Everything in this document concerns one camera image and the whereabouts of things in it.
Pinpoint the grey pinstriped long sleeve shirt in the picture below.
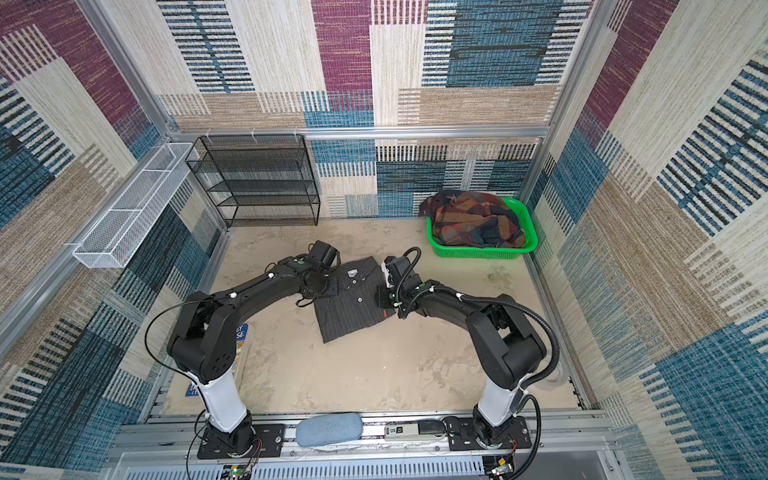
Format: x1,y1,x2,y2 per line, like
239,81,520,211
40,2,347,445
313,256,395,344

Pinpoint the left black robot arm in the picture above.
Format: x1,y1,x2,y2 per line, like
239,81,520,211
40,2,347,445
167,241,340,457

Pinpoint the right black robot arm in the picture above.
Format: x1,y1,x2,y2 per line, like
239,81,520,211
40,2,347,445
377,254,560,448

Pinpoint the plaid red shirt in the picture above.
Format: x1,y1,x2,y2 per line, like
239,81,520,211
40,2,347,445
419,190,527,249

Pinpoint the blue treehouse book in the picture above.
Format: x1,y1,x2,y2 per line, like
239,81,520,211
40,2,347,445
185,323,249,397

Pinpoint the green plastic basket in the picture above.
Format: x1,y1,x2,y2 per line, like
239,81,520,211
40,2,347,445
426,198,539,260

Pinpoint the blue grey cloth pad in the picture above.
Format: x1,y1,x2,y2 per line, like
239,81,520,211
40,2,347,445
295,413,364,448

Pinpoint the clear tape roll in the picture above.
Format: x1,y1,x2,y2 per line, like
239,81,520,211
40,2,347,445
535,362,569,392

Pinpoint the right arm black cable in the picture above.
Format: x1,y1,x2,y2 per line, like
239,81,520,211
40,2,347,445
392,246,560,480

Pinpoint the black wire mesh shelf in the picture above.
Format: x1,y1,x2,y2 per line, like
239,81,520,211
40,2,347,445
185,134,321,228

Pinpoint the white wire mesh tray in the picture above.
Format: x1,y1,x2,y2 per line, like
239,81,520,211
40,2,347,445
72,143,192,269

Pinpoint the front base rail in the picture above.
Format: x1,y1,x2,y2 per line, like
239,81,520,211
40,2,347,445
100,409,632,479

